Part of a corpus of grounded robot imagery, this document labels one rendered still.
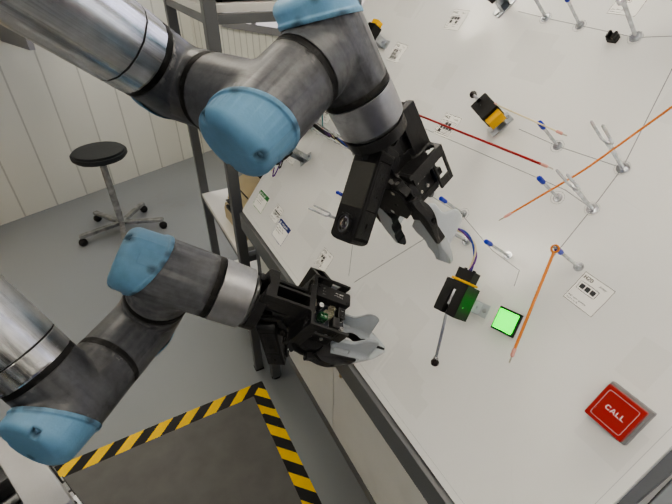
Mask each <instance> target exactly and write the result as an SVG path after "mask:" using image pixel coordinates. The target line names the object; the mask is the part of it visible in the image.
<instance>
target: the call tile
mask: <svg viewBox="0 0 672 504"><path fill-rule="evenodd" d="M585 413H586V414H588V415H589V416H590V417H591V418H592V419H593V420H595V421H596V422H597V423H598V424H599V425H600V426H601V427H603V428H604V429H605V430H606V431H607V432H608V433H609V434H611V435H612V436H613V437H614V438H615V439H616V440H617V441H619V442H623V441H624V440H625V439H626V438H627V437H628V436H629V435H630V434H631V433H632V431H633V430H634V429H635V428H636V427H637V426H638V425H639V424H640V423H641V422H642V421H643V420H644V419H645V418H646V417H647V416H648V415H649V413H648V412H647V411H646V410H645V409H643V408H642V407H641V406H640V405H638V404H637V403H636V402H634V401H633V400H632V399H631V398H629V397H628V396H627V395H625V394H624V393H623V392H622V391H620V390H619V389H618V388H616V387H615V386H614V385H612V384H608V385H607V387H606V388H605V389H604V390H603V391H602V392H601V393H600V394H599V395H598V396H597V397H596V398H595V400H594V401H593V402H592V403H591V404H590V405H589V406H588V407H587V408H586V409H585Z"/></svg>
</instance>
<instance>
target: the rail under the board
mask: <svg viewBox="0 0 672 504"><path fill-rule="evenodd" d="M240 221H241V228H242V230H243V232H244V233H245V235H246V236H247V237H248V239H249V240H250V242H251V243H252V245H253V246H254V248H255V249H256V251H257V252H258V254H259V255H260V257H261V258H262V260H263V261H264V263H265V264H266V266H267V267H268V268H269V270H270V269H271V268H272V269H274V270H277V271H279V272H281V277H280V279H281V280H283V281H286V282H289V283H291V284H294V285H296V284H295V283H294V282H293V280H292V279H291V277H290V276H289V275H288V273H287V272H286V270H285V269H284V268H283V266H282V265H281V264H280V262H279V261H278V259H277V258H276V257H275V255H274V254H273V253H272V251H271V250H270V248H269V247H268V246H267V244H266V243H265V242H264V240H263V239H262V237H261V236H260V235H259V233H258V232H257V231H256V229H255V228H254V226H253V225H252V224H251V222H250V221H249V220H248V218H247V217H246V215H245V214H244V213H243V212H241V213H240ZM336 369H337V370H338V372H339V373H340V375H341V376H342V378H343V379H344V381H345V382H346V383H347V385H348V386H349V388H350V389H351V391H352V392H353V394H354V395H355V397H356V398H357V400H358V401H359V403H360V404H361V406H362V407H363V409H364V410H365V412H366V413H367V414H368V416H369V417H370V419H371V420H372V422H373V423H374V425H375V426H376V428H377V429H378V431H379V432H380V434H381V435H382V437H383V438H384V440H385V441H386V442H387V444H388V445H389V447H390V448H391V450H392V451H393V453H394V454H395V456H396V457H397V459H398V460H399V462H400V463H401V465H402V466H403V468H404V469H405V471H406V472H407V473H408V475H409V476H410V478H411V479H412V481H413V482H414V484H415V485H416V487H417V488H418V490H419V491H420V493H421V494H422V496H423V497H424V499H425V500H426V501H427V503H428V504H455V503H454V502H453V501H452V499H451V498H450V496H449V495H448V494H447V492H446V491H445V489H444V488H443V487H442V485H441V484H440V483H439V481H438V480H437V478H436V477H435V476H434V474H433V473H432V472H431V470H430V469H429V467H428V466H427V465H426V463H425V462H424V461H423V459H422V458H421V456H420V455H419V454H418V452H417V451H416V450H415V448H414V447H413V445H412V444H411V443H410V441H409V440H408V439H407V437H406V436H405V434H404V433H403V432H402V430H401V429H400V428H399V426H398V425H397V423H396V422H395V421H394V419H393V418H392V416H391V415H390V414H389V412H388V411H387V410H386V408H385V407H384V405H383V404H382V403H381V401H380V400H379V399H378V397H377V396H376V394H375V393H374V392H373V390H372V389H371V388H370V386H369V385H368V383H367V382H366V381H365V379H364V378H363V377H362V375H361V374H360V372H359V371H358V370H357V368H356V367H355V366H354V364H349V365H344V366H337V367H336Z"/></svg>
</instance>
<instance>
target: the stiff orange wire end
mask: <svg viewBox="0 0 672 504"><path fill-rule="evenodd" d="M553 246H556V247H557V248H558V249H557V250H556V251H553ZM550 251H551V252H552V254H551V256H550V259H549V261H548V263H547V266H546V268H545V271H544V273H543V276H542V278H541V281H540V283H539V286H538V288H537V291H536V293H535V296H534V298H533V301H532V303H531V306H530V308H529V310H528V313H527V315H526V318H525V320H524V323H523V325H522V328H521V330H520V333H519V335H518V338H517V340H516V343H515V345H514V348H513V349H512V351H511V354H510V356H511V357H510V359H509V363H510V361H511V359H512V357H514V355H515V352H516V350H517V346H518V344H519V341H520V339H521V336H522V334H523V331H524V329H525V326H526V324H527V321H528V319H529V316H530V314H531V312H532V309H533V307H534V304H535V302H536V299H537V297H538V294H539V292H540V289H541V287H542V284H543V282H544V279H545V277H546V274H547V272H548V269H549V267H550V265H551V262H552V260H553V257H554V255H555V253H558V252H559V251H560V246H559V245H557V244H554V245H552V246H551V247H550Z"/></svg>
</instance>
